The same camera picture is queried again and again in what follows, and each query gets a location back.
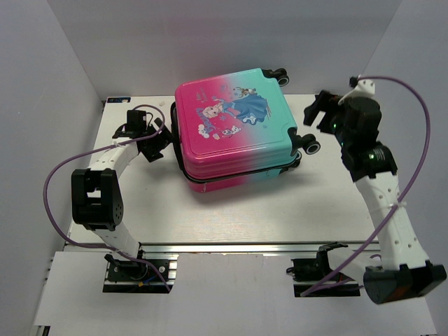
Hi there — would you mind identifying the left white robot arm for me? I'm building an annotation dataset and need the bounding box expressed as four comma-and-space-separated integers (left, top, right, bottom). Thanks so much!
71, 104, 173, 279

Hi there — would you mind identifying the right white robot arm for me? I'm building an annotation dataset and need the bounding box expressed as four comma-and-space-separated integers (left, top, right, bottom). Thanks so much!
301, 90, 447, 305

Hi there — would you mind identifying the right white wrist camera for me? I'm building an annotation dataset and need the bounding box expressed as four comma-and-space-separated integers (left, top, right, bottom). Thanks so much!
337, 76, 376, 106

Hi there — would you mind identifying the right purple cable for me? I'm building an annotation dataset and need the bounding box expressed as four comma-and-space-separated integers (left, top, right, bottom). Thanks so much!
300, 74, 430, 298

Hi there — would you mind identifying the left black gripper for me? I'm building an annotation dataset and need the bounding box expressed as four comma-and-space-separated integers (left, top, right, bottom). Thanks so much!
141, 118, 178, 163

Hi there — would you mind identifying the pink hard-shell suitcase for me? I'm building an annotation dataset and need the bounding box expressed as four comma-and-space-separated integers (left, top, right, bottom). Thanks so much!
170, 68, 321, 193

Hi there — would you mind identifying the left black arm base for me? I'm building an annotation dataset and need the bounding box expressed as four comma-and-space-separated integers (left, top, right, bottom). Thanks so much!
102, 250, 178, 294

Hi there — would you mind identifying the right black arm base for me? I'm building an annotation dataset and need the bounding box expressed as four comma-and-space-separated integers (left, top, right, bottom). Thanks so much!
286, 242, 361, 298

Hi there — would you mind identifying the blue label sticker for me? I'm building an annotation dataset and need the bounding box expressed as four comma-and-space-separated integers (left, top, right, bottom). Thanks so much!
106, 97, 131, 104

